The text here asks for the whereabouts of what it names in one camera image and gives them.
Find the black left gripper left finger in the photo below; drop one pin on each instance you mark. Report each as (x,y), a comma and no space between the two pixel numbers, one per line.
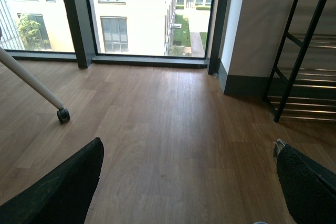
(63,195)

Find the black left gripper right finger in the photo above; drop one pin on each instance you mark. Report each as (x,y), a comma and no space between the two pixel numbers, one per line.
(307,186)

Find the black metal shoe rack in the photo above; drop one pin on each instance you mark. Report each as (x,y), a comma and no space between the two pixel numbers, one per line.
(296,92)

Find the light blue slipper right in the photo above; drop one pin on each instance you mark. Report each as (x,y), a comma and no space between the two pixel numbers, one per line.
(260,222)

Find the white table leg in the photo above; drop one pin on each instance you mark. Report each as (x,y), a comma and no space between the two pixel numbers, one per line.
(27,77)

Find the dark window frame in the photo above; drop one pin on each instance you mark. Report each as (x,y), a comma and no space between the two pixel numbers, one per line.
(82,35)

